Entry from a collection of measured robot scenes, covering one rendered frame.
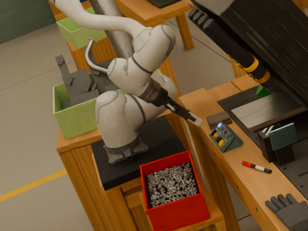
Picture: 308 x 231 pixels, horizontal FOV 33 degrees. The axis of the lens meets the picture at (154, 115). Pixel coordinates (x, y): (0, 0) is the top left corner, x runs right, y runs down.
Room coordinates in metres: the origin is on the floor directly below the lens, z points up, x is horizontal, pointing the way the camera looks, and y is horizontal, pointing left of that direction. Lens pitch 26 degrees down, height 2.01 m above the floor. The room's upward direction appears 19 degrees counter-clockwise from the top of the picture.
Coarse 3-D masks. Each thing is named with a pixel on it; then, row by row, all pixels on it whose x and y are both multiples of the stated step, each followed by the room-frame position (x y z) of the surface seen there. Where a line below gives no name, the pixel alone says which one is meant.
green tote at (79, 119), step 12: (60, 84) 2.96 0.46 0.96; (60, 96) 2.96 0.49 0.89; (60, 108) 2.83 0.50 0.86; (72, 108) 2.56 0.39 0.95; (84, 108) 2.56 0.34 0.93; (60, 120) 2.56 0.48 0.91; (72, 120) 2.56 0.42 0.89; (84, 120) 2.56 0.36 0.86; (72, 132) 2.56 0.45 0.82; (84, 132) 2.56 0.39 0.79
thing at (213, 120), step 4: (220, 112) 2.01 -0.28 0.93; (224, 112) 2.00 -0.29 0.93; (208, 116) 2.01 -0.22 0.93; (212, 116) 2.00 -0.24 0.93; (216, 116) 1.99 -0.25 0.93; (220, 116) 1.98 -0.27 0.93; (224, 116) 1.97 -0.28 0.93; (228, 116) 1.95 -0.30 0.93; (208, 120) 1.98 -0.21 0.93; (212, 120) 1.97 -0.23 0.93; (216, 120) 1.96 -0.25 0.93; (220, 120) 1.95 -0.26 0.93; (224, 120) 1.95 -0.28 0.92; (228, 120) 1.95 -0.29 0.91; (212, 124) 1.95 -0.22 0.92; (216, 124) 1.95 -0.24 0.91; (212, 128) 1.94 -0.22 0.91
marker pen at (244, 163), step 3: (243, 162) 1.61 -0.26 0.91; (246, 162) 1.60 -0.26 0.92; (246, 165) 1.60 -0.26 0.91; (249, 165) 1.59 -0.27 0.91; (252, 165) 1.58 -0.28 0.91; (255, 165) 1.57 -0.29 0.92; (258, 165) 1.56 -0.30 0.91; (255, 168) 1.56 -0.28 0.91; (258, 168) 1.55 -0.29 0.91; (261, 168) 1.54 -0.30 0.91; (264, 168) 1.53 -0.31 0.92; (264, 171) 1.53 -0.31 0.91; (267, 171) 1.52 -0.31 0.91; (270, 171) 1.51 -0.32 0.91
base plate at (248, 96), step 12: (240, 96) 2.15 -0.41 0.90; (252, 96) 2.11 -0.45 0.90; (228, 108) 2.08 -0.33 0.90; (300, 120) 1.78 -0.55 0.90; (252, 132) 1.81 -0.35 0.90; (300, 132) 1.70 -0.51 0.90; (300, 144) 1.62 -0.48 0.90; (300, 156) 1.55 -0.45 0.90; (288, 168) 1.51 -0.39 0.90; (300, 168) 1.48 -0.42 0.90; (300, 180) 1.42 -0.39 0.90; (300, 192) 1.37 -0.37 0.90
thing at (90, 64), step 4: (92, 40) 2.87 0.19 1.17; (96, 40) 2.87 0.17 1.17; (88, 44) 2.87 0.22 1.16; (92, 44) 2.87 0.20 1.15; (88, 48) 2.86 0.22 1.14; (88, 52) 2.85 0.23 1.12; (84, 56) 2.85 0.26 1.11; (88, 56) 2.84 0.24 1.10; (88, 60) 2.83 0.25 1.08; (88, 64) 2.82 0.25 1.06; (92, 64) 2.82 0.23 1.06; (92, 68) 2.81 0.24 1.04; (96, 68) 2.81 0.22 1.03; (100, 68) 2.81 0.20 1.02; (104, 68) 2.81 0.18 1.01; (104, 72) 2.80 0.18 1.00
